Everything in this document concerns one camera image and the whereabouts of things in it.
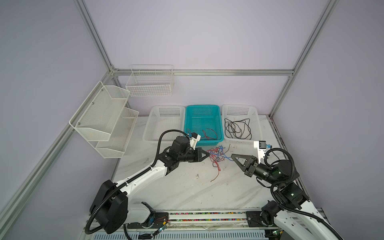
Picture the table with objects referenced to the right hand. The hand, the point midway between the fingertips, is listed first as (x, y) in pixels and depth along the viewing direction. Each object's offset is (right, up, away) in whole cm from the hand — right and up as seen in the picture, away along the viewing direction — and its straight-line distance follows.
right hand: (231, 157), depth 61 cm
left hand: (-8, -2, +14) cm, 17 cm away
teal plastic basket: (-7, +18, +57) cm, 61 cm away
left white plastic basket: (-43, +20, +57) cm, 74 cm away
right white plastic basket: (+17, +25, +57) cm, 65 cm away
